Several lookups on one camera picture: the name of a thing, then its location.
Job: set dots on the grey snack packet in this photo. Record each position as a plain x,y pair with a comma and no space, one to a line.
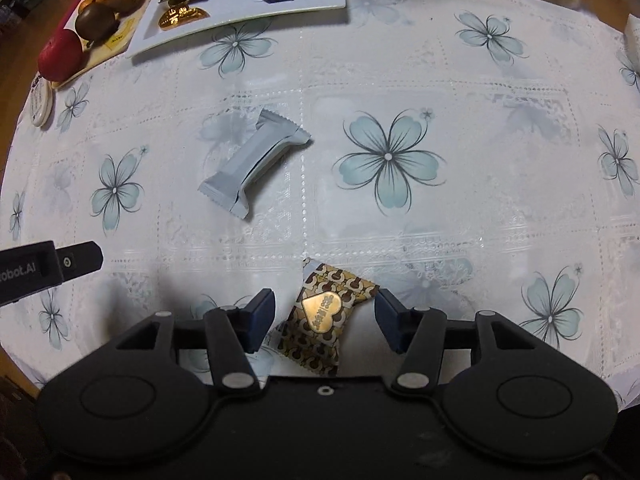
250,165

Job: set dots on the brown patterned snack packet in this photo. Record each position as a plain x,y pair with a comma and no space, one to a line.
325,345

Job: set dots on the red apple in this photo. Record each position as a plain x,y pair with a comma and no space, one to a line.
60,55

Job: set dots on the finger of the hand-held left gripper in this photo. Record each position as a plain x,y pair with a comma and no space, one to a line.
80,259

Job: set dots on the white floral tablecloth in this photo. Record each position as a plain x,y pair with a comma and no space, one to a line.
450,85

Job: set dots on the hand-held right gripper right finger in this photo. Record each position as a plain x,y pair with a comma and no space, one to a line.
387,320

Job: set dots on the gold foil chocolate ingot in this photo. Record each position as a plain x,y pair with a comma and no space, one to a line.
170,20
195,11

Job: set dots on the yellow fruit tray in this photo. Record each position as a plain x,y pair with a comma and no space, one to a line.
122,30

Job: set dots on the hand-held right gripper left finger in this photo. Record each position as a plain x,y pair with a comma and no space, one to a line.
260,317

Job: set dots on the white remote control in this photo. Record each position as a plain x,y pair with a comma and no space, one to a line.
40,102

